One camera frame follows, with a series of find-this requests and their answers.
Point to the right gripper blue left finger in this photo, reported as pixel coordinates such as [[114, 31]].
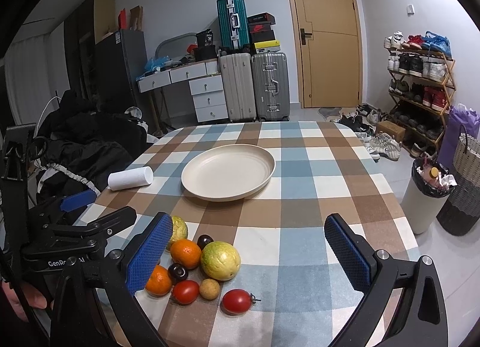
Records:
[[144, 251]]

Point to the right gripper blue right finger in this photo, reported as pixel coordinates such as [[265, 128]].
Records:
[[353, 252]]

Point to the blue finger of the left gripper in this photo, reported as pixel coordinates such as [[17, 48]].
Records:
[[77, 201], [110, 224]]

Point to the orange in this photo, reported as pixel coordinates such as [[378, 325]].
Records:
[[186, 252], [159, 284]]

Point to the dark plum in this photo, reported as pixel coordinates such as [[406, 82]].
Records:
[[204, 240], [177, 273]]

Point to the small yellow-green guava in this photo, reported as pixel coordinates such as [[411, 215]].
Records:
[[180, 231]]

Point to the red tomato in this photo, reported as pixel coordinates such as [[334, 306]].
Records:
[[185, 292], [238, 301]]

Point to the small brown longan fruit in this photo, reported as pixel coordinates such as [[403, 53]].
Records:
[[209, 289]]

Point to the large yellow-green guava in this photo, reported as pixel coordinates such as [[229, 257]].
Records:
[[220, 260]]

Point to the white paper towel roll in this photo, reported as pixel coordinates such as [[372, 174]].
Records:
[[127, 179]]

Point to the black clothes pile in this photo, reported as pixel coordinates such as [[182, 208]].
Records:
[[84, 146]]

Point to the checkered tablecloth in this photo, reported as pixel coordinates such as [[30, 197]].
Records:
[[303, 296]]

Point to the white trash bin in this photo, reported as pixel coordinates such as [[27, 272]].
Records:
[[428, 189]]

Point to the woven laundry basket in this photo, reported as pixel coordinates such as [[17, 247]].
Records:
[[461, 210]]

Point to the grey sneakers on floor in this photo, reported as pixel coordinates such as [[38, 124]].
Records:
[[386, 146]]

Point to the cream round plate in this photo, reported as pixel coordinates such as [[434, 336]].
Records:
[[229, 172]]

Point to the black refrigerator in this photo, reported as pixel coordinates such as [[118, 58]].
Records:
[[104, 61]]

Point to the cardboard box on floor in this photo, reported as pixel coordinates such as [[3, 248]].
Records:
[[393, 130]]

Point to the white drawer desk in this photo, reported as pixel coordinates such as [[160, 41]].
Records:
[[194, 90]]

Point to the purple bag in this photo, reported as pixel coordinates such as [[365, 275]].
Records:
[[460, 116]]

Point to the wooden shoe rack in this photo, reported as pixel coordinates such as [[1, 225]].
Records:
[[422, 88]]

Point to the beige suitcase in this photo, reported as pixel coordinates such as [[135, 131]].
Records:
[[238, 87]]

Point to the silver suitcase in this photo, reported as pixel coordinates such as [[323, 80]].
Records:
[[271, 86]]

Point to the teal suitcase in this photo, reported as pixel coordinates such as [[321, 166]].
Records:
[[232, 17]]

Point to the stack of shoe boxes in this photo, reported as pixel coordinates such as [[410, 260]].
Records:
[[262, 36]]

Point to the wooden door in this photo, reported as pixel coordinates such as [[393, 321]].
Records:
[[328, 49]]

